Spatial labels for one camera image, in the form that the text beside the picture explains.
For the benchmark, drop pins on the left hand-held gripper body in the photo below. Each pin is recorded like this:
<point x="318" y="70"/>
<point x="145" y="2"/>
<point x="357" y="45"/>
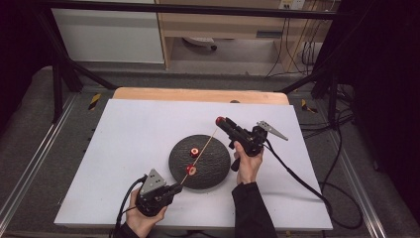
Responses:
<point x="153" y="198"/>

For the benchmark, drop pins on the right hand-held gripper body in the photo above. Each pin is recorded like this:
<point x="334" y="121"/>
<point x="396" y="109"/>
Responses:
<point x="252" y="142"/>

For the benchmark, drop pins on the red cored hawthorn fruit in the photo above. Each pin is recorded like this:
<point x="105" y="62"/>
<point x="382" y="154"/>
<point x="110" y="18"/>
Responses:
<point x="219" y="121"/>
<point x="190" y="170"/>
<point x="194" y="152"/>

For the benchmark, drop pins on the thin bamboo skewer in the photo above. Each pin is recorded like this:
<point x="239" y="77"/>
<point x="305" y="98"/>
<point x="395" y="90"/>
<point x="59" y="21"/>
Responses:
<point x="206" y="145"/>

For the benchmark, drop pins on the black round textured plate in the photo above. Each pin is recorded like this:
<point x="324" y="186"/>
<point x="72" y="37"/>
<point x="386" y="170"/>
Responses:
<point x="214" y="165"/>

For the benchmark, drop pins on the person's right hand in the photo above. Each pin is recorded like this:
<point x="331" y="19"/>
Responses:
<point x="249" y="168"/>

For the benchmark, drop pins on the person's left hand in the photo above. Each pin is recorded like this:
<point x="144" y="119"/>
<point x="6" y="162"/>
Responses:
<point x="138" y="221"/>

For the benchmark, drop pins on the wooden table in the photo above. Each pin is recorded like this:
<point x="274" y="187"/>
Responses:
<point x="198" y="95"/>

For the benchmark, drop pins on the yellow black tape strip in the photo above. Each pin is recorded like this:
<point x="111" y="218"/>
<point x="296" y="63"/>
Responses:
<point x="307" y="106"/>
<point x="94" y="101"/>

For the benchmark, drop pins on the white board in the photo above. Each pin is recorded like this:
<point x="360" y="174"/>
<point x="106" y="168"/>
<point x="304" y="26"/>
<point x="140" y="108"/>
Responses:
<point x="138" y="132"/>

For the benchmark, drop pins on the white chair base with caster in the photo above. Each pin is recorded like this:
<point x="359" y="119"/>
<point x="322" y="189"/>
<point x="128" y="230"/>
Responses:
<point x="198" y="41"/>

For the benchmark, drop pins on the light wooden desk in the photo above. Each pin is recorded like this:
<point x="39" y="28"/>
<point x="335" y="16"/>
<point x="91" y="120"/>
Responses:
<point x="214" y="24"/>

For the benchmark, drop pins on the dark curtain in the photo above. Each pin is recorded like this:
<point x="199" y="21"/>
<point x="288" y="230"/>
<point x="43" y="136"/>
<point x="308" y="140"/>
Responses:
<point x="389" y="82"/>
<point x="20" y="39"/>

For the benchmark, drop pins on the white cabinet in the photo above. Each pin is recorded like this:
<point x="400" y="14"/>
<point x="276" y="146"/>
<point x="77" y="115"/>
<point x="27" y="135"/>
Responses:
<point x="105" y="36"/>

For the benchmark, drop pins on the black metal frame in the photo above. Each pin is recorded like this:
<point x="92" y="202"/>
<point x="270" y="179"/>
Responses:
<point x="198" y="9"/>

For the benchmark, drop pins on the aluminium rail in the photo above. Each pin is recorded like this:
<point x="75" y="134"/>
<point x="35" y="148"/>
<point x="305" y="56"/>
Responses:
<point x="36" y="158"/>
<point x="362" y="198"/>

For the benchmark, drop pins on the white wall outlet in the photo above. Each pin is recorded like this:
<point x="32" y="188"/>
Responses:
<point x="292" y="4"/>

